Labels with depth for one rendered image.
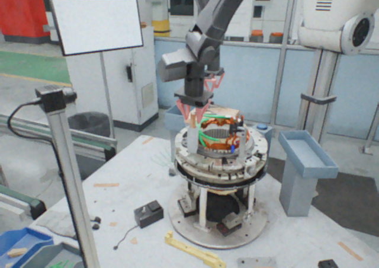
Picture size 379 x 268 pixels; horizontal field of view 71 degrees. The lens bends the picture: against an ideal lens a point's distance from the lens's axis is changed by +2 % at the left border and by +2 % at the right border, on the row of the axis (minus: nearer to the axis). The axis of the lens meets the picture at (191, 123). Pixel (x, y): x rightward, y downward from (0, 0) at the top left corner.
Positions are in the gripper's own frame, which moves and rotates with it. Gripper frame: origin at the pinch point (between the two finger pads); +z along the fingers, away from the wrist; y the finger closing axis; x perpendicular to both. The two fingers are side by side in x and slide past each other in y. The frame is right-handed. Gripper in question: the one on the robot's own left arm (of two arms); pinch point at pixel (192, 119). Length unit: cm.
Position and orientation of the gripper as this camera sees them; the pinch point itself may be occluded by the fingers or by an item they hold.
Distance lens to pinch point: 81.6
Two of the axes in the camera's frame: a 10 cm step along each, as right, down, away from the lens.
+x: 4.7, -4.7, 7.5
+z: -0.2, 8.4, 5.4
